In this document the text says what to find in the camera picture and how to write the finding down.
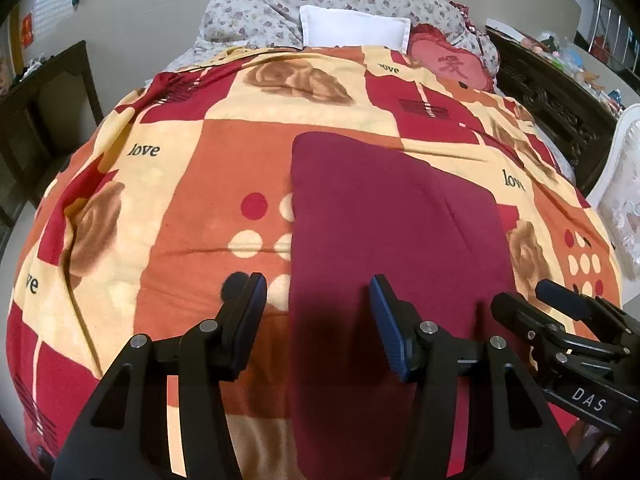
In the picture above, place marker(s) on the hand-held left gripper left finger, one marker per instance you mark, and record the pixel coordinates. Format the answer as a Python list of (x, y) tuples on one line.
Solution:
[(250, 320)]

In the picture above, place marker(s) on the red heart cushion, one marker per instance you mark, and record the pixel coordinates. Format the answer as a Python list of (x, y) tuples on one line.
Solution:
[(450, 62)]

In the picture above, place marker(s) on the red wall poster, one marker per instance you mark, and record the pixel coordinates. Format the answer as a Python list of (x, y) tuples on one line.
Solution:
[(27, 30)]

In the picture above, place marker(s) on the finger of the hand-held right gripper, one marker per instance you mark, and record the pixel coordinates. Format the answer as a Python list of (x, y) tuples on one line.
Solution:
[(565, 295), (525, 317)]

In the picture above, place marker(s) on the printed orange red blanket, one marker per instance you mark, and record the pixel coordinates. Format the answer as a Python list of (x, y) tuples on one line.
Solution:
[(190, 195)]

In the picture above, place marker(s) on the white ornate chair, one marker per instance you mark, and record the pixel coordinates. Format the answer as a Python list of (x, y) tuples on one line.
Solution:
[(620, 200)]

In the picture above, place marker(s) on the metal rack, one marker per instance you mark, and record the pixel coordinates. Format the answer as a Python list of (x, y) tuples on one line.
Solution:
[(605, 25)]

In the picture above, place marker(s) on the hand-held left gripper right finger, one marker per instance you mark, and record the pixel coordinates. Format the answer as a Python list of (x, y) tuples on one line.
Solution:
[(392, 330)]

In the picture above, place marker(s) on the clutter on headboard shelf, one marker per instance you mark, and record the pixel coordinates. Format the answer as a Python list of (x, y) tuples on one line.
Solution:
[(570, 57)]

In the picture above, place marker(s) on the dark wooden table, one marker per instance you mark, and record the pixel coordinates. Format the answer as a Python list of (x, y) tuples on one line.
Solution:
[(30, 110)]

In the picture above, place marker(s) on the window blind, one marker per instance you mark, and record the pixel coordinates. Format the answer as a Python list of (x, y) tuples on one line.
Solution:
[(50, 5)]

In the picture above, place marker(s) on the white pillow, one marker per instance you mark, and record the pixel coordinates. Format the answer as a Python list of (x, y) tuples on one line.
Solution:
[(350, 27)]

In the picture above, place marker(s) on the dark carved wooden headboard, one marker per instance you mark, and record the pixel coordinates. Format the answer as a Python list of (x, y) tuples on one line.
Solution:
[(555, 100)]

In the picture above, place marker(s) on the maroon garment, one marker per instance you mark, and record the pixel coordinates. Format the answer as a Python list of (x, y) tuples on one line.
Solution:
[(380, 220)]

